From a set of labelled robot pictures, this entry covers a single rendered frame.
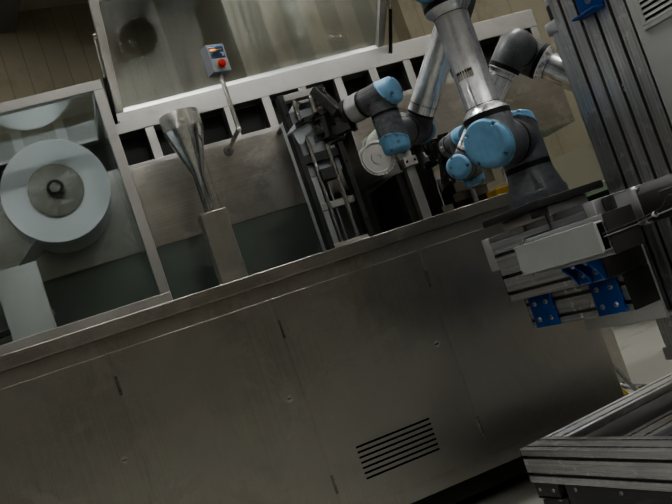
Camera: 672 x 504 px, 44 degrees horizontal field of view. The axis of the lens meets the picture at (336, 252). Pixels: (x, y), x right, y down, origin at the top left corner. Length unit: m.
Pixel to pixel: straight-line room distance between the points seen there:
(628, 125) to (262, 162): 1.52
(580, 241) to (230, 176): 1.64
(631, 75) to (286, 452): 1.38
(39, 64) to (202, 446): 6.94
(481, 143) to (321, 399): 0.94
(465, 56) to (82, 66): 7.30
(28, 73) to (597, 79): 7.39
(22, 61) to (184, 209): 6.07
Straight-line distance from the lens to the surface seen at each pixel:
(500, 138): 1.97
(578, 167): 7.24
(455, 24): 2.06
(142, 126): 3.15
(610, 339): 3.77
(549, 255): 1.90
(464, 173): 2.53
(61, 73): 9.02
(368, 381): 2.53
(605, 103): 2.12
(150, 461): 2.44
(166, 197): 3.09
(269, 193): 3.13
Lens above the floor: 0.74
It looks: 3 degrees up
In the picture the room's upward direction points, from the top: 19 degrees counter-clockwise
